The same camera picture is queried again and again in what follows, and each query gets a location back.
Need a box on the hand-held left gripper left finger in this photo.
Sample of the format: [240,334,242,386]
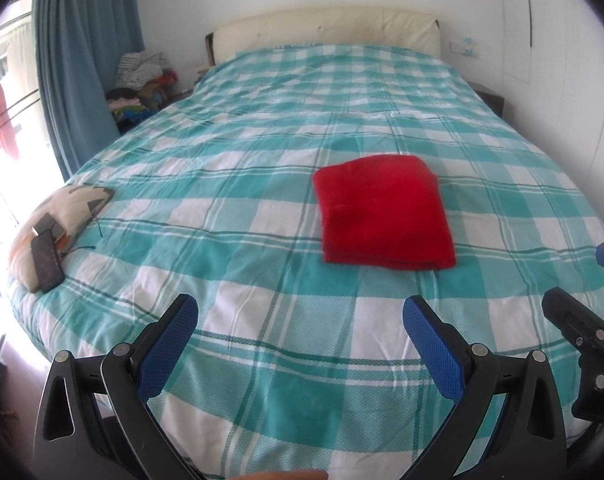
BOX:
[32,294,199,480]

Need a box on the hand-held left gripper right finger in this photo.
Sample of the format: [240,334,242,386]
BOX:
[402,295,569,480]

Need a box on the red sweater with white dog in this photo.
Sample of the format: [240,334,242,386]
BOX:
[311,154,457,272]

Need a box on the pile of clothes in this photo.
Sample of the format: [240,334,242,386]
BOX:
[105,52,181,134]

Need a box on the person's left hand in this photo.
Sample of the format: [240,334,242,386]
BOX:
[241,468,331,480]

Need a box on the bed with teal plaid bedspread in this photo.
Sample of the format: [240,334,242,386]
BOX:
[4,42,604,480]

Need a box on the dark phone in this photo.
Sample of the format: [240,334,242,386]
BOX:
[30,232,66,293]

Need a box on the patterned cream pillow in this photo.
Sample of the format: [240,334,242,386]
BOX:
[8,185,116,294]

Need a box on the dark wooden nightstand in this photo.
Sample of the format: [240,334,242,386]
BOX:
[465,82,507,119]

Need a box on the white wardrobe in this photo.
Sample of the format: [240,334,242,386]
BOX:
[498,0,604,198]

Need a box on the red hanging garment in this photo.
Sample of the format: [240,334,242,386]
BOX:
[0,81,23,162]

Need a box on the blue curtain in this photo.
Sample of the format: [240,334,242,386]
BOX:
[31,0,146,182]

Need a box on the cream padded headboard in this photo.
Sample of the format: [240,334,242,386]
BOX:
[204,6,442,67]

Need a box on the thin dark cable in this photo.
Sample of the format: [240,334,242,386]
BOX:
[56,215,104,257]

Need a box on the white wall outlet panel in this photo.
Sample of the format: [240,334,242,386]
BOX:
[449,35,482,57]

